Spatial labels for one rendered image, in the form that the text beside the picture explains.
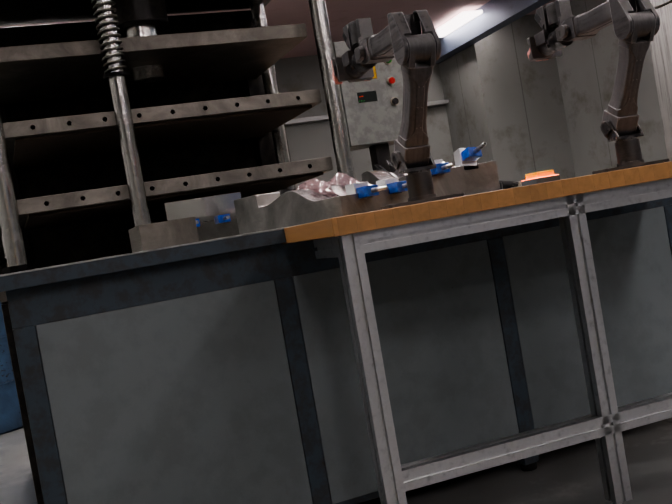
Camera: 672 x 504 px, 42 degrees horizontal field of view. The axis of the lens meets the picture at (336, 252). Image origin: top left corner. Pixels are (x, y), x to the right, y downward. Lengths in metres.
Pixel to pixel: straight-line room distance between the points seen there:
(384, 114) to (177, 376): 1.57
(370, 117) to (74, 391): 1.69
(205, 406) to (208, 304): 0.25
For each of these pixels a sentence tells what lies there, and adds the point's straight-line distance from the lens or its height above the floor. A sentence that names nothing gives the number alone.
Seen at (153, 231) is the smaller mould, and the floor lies 0.85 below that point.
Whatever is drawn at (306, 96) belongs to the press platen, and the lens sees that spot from 3.20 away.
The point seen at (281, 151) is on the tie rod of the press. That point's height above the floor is 1.14.
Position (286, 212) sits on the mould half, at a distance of 2.38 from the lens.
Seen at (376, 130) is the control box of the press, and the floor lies 1.12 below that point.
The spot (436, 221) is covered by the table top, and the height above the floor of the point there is 0.75.
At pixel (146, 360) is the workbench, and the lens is 2.16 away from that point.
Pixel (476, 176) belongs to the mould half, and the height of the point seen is 0.85.
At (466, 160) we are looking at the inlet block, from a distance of 2.49.
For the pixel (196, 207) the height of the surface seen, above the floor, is 0.93.
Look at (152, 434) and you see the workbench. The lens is 2.18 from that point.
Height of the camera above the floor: 0.77
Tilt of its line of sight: 2 degrees down
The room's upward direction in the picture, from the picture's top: 10 degrees counter-clockwise
